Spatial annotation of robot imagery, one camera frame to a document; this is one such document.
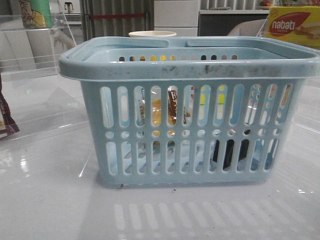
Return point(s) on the clear acrylic shelf left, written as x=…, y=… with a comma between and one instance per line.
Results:
x=39, y=98

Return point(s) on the black tissue pack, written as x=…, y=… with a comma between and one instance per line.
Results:
x=229, y=152

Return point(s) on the white paper cup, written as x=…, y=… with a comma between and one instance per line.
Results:
x=152, y=34

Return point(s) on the yellow nabati wafer box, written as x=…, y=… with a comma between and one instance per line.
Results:
x=295, y=24

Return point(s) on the packaged bread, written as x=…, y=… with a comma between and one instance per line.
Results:
x=156, y=98

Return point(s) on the light blue plastic basket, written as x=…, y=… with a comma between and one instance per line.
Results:
x=235, y=88

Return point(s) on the white drawer cabinet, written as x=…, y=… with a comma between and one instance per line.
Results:
x=179, y=16

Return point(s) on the dark red snack packet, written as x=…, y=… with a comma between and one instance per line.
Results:
x=8, y=125

